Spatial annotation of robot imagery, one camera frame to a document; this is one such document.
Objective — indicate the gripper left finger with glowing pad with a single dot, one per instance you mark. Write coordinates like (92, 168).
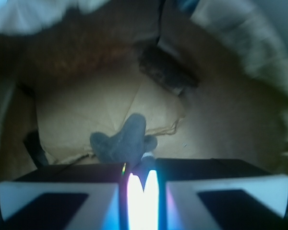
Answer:
(72, 197)

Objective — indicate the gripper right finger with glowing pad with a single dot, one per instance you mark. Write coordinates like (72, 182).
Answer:
(219, 194)

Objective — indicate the gray plush animal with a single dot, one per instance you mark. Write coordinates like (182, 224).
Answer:
(128, 145)

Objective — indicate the brown paper bag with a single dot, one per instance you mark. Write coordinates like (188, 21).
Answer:
(76, 67)

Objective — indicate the dark brown bark piece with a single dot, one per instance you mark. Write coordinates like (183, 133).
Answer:
(166, 71)

